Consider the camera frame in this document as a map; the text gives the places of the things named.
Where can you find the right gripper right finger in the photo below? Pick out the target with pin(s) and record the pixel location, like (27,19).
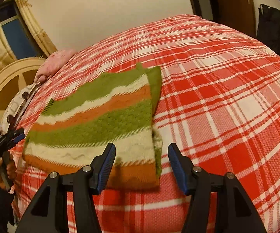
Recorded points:
(235,212)

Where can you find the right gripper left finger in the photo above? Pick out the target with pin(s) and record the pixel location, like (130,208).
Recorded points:
(47,211)

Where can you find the green striped knit sweater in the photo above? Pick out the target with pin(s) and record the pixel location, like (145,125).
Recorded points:
(116,108)

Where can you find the person's left hand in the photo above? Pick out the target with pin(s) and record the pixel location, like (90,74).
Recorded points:
(8,171)

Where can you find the white patterned pillow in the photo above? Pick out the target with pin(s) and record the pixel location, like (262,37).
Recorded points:
(17,108)

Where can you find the cream wooden headboard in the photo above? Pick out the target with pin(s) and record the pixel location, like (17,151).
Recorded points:
(16,76)

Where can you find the beige patterned curtain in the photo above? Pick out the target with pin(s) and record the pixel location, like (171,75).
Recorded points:
(21,35)

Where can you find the pink pillow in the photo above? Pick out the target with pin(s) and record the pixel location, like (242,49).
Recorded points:
(53,64)

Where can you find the red plaid bed sheet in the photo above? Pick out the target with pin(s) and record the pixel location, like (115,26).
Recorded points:
(219,102)

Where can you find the black bag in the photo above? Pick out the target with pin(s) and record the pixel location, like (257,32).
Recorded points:
(268,30)

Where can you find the brown wooden door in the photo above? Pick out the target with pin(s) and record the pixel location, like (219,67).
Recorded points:
(237,14)

